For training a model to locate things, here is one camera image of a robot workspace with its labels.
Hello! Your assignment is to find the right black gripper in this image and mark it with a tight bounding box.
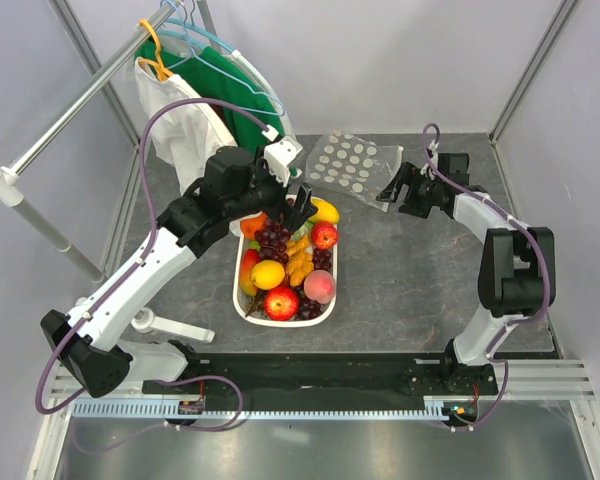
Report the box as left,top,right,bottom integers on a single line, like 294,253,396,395
377,161,445,219

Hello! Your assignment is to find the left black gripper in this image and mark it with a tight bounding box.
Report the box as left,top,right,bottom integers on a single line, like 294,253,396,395
226,146,317,232

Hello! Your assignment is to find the dark purple grape bunch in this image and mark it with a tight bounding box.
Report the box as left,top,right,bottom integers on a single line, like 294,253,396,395
254,220,291,264

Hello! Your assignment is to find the clear polka dot zip bag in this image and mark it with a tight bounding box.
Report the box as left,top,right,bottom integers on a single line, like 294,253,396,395
304,131,404,212

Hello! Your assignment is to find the pink peach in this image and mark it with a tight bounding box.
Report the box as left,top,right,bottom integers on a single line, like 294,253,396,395
303,270,336,304

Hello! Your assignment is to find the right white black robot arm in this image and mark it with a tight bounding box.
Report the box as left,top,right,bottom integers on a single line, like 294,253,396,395
377,153,555,395

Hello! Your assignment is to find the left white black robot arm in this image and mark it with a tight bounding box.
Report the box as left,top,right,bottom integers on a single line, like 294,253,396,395
41,137,317,398

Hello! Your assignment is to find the green cabbage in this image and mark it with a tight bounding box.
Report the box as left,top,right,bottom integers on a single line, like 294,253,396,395
292,221,313,241

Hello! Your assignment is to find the yellow red mango back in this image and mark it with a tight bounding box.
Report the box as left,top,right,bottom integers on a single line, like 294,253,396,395
309,198,340,224

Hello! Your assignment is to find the red apple back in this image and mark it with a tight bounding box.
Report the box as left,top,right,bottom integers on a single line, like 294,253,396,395
311,221,339,250

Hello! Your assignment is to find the red apple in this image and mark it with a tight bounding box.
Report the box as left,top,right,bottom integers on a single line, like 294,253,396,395
264,286,300,321
311,221,339,250

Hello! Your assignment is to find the yellow ginger root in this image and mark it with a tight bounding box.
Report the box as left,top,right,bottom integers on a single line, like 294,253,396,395
285,234,314,287

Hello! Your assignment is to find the orange fruit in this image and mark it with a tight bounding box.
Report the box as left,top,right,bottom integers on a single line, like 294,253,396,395
240,212,269,240

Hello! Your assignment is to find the white plastic fruit basket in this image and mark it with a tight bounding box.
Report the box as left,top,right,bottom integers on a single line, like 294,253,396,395
233,198,340,328

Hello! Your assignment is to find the red yellow mango left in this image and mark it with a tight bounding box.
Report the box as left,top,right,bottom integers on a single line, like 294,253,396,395
238,249,260,297

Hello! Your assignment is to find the yellow lemon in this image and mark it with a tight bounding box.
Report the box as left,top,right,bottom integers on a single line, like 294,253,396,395
250,260,286,290

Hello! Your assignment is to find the red apple front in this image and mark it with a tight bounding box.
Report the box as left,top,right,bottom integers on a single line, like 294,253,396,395
264,286,300,321

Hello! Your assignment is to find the dark grape bunch right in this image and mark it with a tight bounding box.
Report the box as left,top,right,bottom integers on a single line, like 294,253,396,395
294,248,336,321

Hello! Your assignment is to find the white shirt on hanger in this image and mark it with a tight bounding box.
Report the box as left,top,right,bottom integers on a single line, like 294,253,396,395
134,57,236,192

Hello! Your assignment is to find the green shirt on hanger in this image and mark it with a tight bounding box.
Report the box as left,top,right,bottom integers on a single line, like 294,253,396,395
135,40,288,153

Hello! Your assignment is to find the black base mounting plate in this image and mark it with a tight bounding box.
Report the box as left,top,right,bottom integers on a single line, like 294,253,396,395
141,349,496,406

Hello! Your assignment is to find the orange clothes hanger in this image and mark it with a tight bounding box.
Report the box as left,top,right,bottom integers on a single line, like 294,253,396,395
138,19,173,82

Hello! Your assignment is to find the blue clothes hanger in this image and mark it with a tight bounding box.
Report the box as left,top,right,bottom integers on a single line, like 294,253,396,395
158,7,286,118

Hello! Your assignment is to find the metal clothes rack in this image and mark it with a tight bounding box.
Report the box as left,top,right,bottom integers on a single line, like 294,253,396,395
0,0,216,345

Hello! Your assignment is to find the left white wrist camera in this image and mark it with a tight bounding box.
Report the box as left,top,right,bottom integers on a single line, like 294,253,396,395
263,136,303,186

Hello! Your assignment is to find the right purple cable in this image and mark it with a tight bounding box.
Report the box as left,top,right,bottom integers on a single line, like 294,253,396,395
422,123,555,434

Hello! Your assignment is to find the purple cable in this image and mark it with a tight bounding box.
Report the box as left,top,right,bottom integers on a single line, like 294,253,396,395
422,123,555,434
33,97,281,454

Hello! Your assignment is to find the light blue cable duct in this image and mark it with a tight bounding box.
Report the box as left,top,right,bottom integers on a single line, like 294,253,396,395
72,398,475,421

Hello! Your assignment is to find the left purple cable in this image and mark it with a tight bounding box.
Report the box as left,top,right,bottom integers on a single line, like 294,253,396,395
33,97,281,454

